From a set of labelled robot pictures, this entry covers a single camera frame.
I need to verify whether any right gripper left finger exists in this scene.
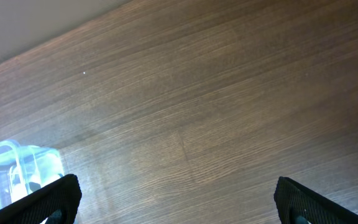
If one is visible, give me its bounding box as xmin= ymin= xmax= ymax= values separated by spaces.
xmin=0 ymin=174 xmax=82 ymax=224

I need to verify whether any clear plastic container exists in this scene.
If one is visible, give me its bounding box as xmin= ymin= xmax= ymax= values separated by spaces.
xmin=0 ymin=140 xmax=65 ymax=209

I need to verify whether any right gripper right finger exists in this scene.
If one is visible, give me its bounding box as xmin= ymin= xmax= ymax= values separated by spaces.
xmin=273 ymin=177 xmax=358 ymax=224

